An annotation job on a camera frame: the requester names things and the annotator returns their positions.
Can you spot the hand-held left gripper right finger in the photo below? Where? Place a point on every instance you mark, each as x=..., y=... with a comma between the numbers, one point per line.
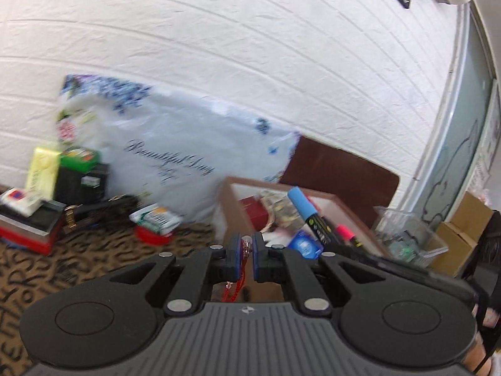
x=256, y=254

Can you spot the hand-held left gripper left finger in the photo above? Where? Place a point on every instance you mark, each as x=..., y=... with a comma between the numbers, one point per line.
x=236, y=254

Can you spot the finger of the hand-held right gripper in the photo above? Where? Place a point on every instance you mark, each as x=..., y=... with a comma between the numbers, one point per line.
x=338, y=250

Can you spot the cardboard box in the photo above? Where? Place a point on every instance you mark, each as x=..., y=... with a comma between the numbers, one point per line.
x=231, y=211

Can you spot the blue marker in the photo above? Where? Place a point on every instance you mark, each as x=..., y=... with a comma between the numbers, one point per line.
x=309, y=213

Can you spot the letter-patterned brown desktop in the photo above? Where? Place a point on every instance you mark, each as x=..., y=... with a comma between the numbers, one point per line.
x=98, y=254

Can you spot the person's right hand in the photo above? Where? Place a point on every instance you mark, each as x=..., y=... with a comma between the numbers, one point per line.
x=487, y=319

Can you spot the pink marker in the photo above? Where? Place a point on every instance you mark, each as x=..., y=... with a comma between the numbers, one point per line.
x=346, y=235

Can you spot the clear plastic container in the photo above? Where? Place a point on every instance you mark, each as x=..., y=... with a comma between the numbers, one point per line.
x=411, y=235

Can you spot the small red box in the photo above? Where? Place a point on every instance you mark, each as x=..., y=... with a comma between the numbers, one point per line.
x=252, y=211

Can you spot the closed brown carton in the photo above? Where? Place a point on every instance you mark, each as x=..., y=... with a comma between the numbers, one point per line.
x=454, y=250
x=473, y=215

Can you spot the dark brown wooden board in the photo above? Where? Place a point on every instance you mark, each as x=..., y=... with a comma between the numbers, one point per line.
x=340, y=172

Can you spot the dark cloth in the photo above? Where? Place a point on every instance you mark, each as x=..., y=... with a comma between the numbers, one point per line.
x=489, y=250

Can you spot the green and white gum pack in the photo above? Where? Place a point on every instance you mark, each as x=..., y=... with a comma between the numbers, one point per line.
x=156, y=217

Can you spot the white floral plastic bag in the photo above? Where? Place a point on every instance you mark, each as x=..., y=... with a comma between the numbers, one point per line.
x=176, y=133

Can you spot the frosted glass door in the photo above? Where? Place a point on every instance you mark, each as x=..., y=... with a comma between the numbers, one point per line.
x=462, y=125

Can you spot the black box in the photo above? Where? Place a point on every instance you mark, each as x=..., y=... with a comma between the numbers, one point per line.
x=78, y=188

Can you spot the green box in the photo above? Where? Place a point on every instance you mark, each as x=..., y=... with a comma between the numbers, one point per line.
x=78, y=158

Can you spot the red and silver gift box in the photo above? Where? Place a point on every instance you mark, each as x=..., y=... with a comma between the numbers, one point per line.
x=27, y=235

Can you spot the yellow box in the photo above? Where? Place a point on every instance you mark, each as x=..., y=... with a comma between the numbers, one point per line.
x=41, y=172

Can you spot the small white box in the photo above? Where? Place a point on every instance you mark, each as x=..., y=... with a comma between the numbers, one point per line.
x=19, y=201

